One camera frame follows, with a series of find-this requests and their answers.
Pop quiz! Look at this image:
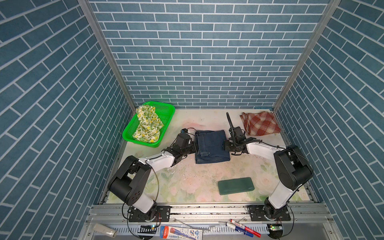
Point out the red marker pen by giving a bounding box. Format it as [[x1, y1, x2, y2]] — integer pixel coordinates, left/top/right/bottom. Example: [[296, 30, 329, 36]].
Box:
[[230, 219, 261, 238]]

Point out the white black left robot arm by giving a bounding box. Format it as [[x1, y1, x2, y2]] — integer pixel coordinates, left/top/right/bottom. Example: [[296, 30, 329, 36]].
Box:
[[108, 129, 197, 218]]

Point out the aluminium front rail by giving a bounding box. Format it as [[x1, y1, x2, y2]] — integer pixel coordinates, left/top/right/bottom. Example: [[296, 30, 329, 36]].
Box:
[[79, 202, 342, 240]]

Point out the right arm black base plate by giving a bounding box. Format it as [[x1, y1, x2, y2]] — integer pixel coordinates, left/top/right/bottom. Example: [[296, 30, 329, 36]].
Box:
[[246, 205, 291, 222]]

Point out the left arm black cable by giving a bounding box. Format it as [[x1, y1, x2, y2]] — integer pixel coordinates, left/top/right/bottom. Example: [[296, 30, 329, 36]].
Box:
[[121, 127, 197, 240]]

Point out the aluminium corner frame post right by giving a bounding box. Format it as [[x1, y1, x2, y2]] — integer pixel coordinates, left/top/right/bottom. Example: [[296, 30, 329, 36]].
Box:
[[273, 0, 341, 113]]

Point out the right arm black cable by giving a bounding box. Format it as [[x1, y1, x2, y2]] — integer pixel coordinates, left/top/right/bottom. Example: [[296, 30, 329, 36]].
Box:
[[225, 112, 314, 239]]

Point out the white small device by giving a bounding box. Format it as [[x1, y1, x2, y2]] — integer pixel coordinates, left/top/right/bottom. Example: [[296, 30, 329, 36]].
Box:
[[93, 224, 118, 238]]

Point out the dark green folded cloth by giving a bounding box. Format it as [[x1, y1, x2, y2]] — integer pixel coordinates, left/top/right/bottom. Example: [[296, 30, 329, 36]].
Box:
[[218, 177, 255, 196]]

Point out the red plaid skirt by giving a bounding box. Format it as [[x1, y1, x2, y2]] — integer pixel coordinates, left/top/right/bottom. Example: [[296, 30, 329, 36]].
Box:
[[240, 112, 281, 137]]

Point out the blue marker pen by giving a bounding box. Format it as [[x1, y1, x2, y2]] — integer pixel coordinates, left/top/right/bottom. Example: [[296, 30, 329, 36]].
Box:
[[226, 222, 254, 238]]

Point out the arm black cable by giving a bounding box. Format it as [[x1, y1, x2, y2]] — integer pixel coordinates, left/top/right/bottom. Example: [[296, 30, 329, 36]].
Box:
[[225, 112, 314, 239], [121, 127, 197, 240]]

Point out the blue red packaged tool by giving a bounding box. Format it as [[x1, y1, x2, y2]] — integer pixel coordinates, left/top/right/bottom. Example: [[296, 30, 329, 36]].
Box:
[[160, 226, 204, 240]]

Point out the dark navy skirt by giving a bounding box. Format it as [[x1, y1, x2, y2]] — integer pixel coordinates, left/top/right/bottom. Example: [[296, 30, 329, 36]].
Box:
[[195, 130, 231, 164]]

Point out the yellow floral skirt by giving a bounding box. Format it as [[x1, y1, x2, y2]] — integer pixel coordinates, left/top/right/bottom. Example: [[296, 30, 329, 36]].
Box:
[[132, 105, 164, 144]]

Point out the aluminium corner frame post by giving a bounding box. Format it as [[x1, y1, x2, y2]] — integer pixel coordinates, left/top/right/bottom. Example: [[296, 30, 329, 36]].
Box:
[[78, 0, 136, 114], [273, 0, 341, 113]]

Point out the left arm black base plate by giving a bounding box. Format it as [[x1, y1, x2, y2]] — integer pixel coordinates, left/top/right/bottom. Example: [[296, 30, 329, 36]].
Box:
[[128, 205, 171, 223]]

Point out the aluminium corner frame post left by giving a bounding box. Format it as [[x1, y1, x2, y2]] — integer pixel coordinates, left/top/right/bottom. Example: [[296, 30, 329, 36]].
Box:
[[78, 0, 136, 114]]

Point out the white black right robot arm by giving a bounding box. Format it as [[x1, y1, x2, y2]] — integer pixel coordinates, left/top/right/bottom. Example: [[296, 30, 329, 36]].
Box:
[[224, 126, 314, 215]]

